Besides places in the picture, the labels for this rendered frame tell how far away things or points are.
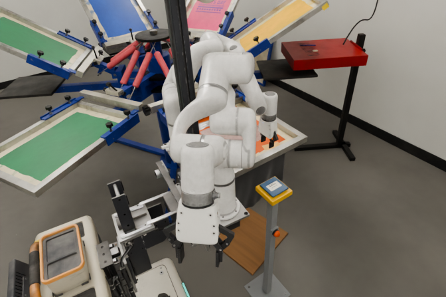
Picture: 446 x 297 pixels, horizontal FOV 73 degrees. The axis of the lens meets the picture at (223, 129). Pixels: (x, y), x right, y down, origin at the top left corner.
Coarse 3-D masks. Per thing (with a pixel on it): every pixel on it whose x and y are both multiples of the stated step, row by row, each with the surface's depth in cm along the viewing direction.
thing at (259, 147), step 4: (256, 120) 201; (256, 128) 193; (256, 132) 189; (240, 136) 187; (256, 136) 186; (260, 136) 186; (280, 136) 185; (256, 140) 182; (260, 140) 182; (268, 140) 182; (280, 140) 181; (256, 144) 179; (260, 144) 179; (264, 144) 179; (256, 148) 176; (260, 148) 176
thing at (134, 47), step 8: (168, 40) 273; (128, 48) 257; (136, 48) 247; (152, 48) 240; (120, 56) 248; (136, 56) 241; (160, 56) 236; (112, 64) 251; (128, 64) 239; (144, 64) 234; (160, 64) 235; (128, 72) 237; (144, 72) 234; (168, 72) 233; (136, 80) 231
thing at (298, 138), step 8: (280, 120) 193; (280, 128) 191; (288, 128) 185; (296, 136) 180; (304, 136) 178; (288, 144) 172; (296, 144) 174; (272, 152) 167; (280, 152) 169; (256, 160) 162; (264, 160) 164
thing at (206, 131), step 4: (208, 116) 208; (200, 120) 204; (204, 120) 204; (204, 128) 196; (208, 128) 195; (200, 132) 192; (204, 132) 192; (208, 132) 192; (224, 136) 187; (228, 136) 187; (232, 136) 187; (236, 136) 187; (256, 152) 173
